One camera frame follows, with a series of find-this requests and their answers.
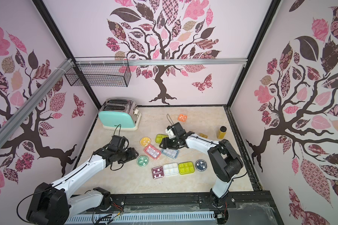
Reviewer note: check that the black wire basket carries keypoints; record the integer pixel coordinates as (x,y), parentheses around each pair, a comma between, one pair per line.
(100,71)

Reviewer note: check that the white slotted cable duct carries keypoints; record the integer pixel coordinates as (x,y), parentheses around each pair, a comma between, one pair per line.
(145,218)

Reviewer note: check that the aluminium rail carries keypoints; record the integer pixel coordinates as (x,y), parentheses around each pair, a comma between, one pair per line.
(23,112)
(220,61)

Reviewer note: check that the magenta small pillbox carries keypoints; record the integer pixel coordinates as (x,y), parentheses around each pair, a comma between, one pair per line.
(157,172)

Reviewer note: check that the yellow small pillbox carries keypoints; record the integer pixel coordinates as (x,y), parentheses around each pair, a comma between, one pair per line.
(203,135)

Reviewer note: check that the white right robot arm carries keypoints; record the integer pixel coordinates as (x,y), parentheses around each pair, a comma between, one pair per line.
(226,162)

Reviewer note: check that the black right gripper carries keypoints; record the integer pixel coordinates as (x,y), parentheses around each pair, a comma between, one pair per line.
(169,142)

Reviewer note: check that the aluminium rail left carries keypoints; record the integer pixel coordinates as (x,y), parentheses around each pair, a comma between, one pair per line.
(23,112)

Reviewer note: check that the green lid white pillbox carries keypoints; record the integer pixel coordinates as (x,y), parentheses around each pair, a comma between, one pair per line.
(186,168)

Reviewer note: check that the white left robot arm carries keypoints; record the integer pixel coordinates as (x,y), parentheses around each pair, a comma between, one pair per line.
(54,203)

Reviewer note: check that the olive lid pillbox back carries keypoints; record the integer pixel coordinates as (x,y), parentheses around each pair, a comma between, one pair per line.
(160,137)

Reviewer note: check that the green round pillbox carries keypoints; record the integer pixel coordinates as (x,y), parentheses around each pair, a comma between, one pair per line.
(142,161)

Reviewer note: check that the mint green toaster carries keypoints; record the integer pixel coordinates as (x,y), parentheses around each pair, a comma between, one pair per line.
(120,111)

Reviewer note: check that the dark round pillbox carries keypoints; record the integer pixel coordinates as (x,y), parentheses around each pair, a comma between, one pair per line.
(201,165)

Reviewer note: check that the aluminium rail back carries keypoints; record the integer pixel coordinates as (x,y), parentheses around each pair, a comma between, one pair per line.
(220,61)

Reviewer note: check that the blue rectangular pillbox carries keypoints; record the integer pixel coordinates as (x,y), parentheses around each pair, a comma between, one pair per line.
(170,153)

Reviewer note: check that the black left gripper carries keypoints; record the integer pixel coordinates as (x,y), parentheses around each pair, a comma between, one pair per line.
(133,154)

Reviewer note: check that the clear white pillbox front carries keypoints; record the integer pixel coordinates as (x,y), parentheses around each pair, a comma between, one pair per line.
(170,169)

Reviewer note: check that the yellow round pillbox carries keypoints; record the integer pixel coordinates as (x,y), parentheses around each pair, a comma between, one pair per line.
(145,141)

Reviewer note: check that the yellow bottle black cap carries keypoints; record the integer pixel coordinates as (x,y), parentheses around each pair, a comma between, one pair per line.
(221,132)

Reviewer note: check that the red rectangular pillbox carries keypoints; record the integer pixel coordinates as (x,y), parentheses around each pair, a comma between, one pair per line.
(152,152)

